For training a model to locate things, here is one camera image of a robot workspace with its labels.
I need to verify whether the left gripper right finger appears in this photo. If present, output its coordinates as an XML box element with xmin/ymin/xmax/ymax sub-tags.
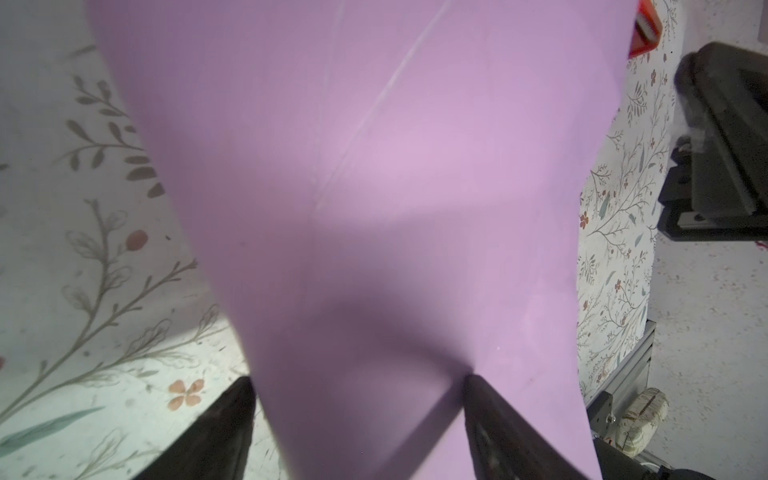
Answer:
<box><xmin>462</xmin><ymin>374</ymin><xmax>586</xmax><ymax>480</ymax></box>

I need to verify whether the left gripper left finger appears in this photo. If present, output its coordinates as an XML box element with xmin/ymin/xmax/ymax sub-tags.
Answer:
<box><xmin>136</xmin><ymin>376</ymin><xmax>257</xmax><ymax>480</ymax></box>

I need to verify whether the pink wrapping paper sheet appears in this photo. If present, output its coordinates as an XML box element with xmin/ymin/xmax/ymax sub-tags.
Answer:
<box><xmin>85</xmin><ymin>1</ymin><xmax>638</xmax><ymax>479</ymax></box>

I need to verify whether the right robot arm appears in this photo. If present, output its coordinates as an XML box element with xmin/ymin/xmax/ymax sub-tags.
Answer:
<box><xmin>658</xmin><ymin>42</ymin><xmax>767</xmax><ymax>242</ymax></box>

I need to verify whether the white cloth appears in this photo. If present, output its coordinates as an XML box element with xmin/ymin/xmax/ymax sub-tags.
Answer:
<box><xmin>613</xmin><ymin>387</ymin><xmax>669</xmax><ymax>458</ymax></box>

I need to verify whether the red tape dispenser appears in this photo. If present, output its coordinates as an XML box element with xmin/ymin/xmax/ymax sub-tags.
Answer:
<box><xmin>629</xmin><ymin>0</ymin><xmax>663</xmax><ymax>59</ymax></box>

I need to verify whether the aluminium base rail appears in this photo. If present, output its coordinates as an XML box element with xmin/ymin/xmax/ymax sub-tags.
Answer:
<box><xmin>587</xmin><ymin>320</ymin><xmax>657</xmax><ymax>438</ymax></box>

